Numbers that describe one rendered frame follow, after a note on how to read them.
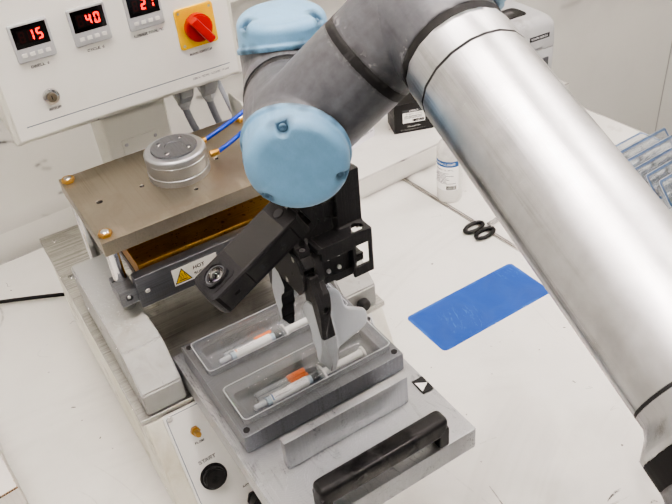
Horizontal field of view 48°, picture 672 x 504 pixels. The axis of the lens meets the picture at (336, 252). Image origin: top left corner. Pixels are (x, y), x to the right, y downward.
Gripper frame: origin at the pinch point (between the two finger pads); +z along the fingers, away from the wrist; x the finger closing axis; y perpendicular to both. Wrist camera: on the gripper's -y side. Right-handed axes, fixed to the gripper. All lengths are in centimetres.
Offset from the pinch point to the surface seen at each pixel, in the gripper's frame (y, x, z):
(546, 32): 97, 63, 10
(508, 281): 48, 19, 29
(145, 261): -9.4, 21.9, -1.8
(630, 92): 174, 97, 62
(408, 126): 61, 66, 23
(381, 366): 6.9, -4.0, 4.7
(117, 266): -12.8, 21.8, -2.7
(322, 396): -0.7, -4.0, 4.6
